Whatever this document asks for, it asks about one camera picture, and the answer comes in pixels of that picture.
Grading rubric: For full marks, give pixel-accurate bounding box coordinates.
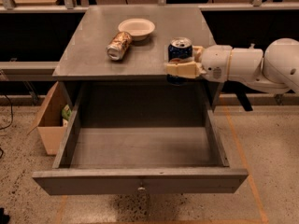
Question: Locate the brown cardboard box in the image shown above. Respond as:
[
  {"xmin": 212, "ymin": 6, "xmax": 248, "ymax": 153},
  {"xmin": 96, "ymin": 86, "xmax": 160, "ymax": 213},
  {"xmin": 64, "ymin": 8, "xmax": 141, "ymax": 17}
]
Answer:
[{"xmin": 28, "ymin": 82, "xmax": 67, "ymax": 155}]

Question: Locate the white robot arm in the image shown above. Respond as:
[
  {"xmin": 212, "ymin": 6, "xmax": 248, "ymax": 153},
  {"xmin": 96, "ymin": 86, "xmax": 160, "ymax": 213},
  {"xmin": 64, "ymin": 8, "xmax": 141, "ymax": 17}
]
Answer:
[{"xmin": 165, "ymin": 38, "xmax": 299, "ymax": 94}]

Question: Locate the blue pepsi can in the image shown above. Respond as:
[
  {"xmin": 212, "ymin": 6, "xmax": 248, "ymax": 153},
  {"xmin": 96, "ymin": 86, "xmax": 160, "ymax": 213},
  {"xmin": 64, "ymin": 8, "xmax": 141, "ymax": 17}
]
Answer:
[{"xmin": 166, "ymin": 37, "xmax": 192, "ymax": 86}]

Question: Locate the round metal drawer knob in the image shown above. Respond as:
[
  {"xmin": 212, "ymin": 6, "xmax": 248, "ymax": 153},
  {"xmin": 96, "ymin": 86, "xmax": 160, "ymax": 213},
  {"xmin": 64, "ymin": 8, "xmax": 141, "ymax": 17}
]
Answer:
[{"xmin": 137, "ymin": 183, "xmax": 147, "ymax": 193}]

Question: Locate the grey wooden cabinet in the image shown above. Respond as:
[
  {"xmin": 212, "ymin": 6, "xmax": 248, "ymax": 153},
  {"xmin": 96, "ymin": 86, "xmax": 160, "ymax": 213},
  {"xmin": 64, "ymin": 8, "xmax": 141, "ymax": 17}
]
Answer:
[{"xmin": 52, "ymin": 5, "xmax": 231, "ymax": 112}]

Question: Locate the gold crushed soda can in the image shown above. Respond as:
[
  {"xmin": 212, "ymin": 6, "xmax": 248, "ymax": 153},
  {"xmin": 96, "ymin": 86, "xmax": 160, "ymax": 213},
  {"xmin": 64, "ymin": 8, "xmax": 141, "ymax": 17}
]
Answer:
[{"xmin": 107, "ymin": 32, "xmax": 133, "ymax": 61}]

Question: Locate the white paper bowl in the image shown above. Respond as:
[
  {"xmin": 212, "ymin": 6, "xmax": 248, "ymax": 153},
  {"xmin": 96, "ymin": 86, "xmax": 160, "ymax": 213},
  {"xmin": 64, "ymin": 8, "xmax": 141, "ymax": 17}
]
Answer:
[{"xmin": 118, "ymin": 19, "xmax": 155, "ymax": 41}]

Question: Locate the clear sanitizer pump bottle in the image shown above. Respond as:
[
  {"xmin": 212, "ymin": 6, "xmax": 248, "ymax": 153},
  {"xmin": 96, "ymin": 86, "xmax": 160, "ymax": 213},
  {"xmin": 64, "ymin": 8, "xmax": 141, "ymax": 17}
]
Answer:
[{"xmin": 249, "ymin": 43, "xmax": 255, "ymax": 49}]

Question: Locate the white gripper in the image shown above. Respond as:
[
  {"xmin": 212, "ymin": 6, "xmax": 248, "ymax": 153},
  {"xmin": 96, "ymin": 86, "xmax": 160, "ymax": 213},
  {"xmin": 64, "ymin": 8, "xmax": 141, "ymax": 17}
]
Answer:
[{"xmin": 165, "ymin": 45, "xmax": 233, "ymax": 83}]

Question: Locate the black cable on floor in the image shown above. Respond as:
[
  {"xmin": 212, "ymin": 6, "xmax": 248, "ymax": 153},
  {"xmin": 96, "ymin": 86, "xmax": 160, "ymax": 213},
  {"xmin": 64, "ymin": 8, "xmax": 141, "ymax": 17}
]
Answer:
[{"xmin": 0, "ymin": 93, "xmax": 14, "ymax": 132}]

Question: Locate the green bag in box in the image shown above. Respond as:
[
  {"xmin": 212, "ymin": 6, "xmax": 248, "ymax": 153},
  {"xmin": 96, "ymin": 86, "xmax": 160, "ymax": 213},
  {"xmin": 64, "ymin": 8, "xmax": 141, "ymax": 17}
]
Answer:
[{"xmin": 61, "ymin": 105, "xmax": 71, "ymax": 120}]

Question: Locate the grey open top drawer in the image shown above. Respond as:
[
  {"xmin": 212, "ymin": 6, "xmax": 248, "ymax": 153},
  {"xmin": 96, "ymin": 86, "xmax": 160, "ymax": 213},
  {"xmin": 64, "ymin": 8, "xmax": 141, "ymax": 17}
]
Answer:
[{"xmin": 33, "ymin": 84, "xmax": 248, "ymax": 195}]

